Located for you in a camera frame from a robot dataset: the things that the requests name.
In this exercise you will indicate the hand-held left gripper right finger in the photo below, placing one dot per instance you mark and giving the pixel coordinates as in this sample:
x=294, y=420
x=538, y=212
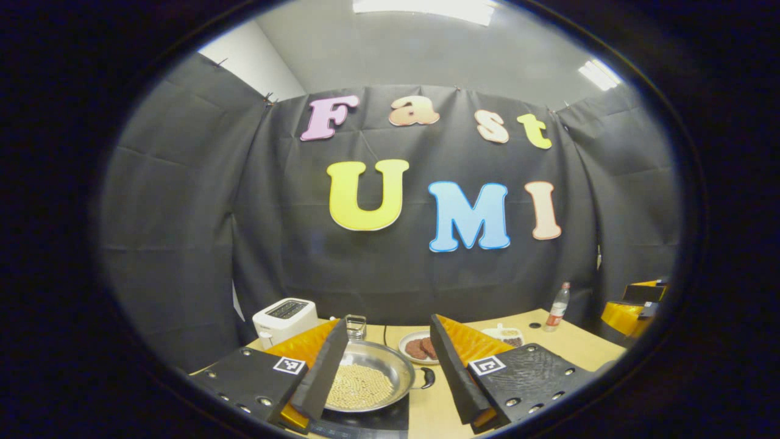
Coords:
x=454, y=372

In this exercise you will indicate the small ceiling light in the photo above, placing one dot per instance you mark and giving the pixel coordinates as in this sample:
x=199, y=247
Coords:
x=600, y=74

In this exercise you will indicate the raw red meat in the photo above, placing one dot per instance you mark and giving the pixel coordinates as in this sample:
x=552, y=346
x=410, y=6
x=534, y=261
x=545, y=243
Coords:
x=417, y=349

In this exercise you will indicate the clear water bottle red label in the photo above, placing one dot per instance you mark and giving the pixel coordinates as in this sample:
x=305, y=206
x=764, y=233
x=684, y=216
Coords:
x=556, y=314

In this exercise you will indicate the white round plate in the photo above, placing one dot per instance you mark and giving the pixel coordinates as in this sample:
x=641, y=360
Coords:
x=403, y=350

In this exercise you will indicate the black backdrop cloth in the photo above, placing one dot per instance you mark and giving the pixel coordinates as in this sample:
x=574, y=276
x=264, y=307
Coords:
x=274, y=231

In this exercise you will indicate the large ceiling light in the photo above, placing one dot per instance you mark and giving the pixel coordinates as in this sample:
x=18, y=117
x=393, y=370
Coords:
x=426, y=7

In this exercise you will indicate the black induction cooktop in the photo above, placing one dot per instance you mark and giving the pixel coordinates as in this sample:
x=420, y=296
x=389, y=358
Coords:
x=378, y=421

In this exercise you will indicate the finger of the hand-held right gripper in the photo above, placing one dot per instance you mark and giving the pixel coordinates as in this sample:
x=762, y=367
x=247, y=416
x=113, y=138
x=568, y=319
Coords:
x=645, y=292
x=627, y=318

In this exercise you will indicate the white toaster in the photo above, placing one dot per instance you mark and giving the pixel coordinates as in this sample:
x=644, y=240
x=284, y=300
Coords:
x=283, y=323

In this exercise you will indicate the white divided dish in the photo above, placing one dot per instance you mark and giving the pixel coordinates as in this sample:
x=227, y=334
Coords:
x=493, y=333

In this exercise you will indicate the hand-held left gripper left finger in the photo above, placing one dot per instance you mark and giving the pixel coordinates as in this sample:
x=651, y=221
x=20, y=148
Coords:
x=320, y=378

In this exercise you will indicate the pile of soybeans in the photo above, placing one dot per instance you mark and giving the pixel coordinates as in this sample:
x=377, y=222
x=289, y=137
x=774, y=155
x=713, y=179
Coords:
x=359, y=387

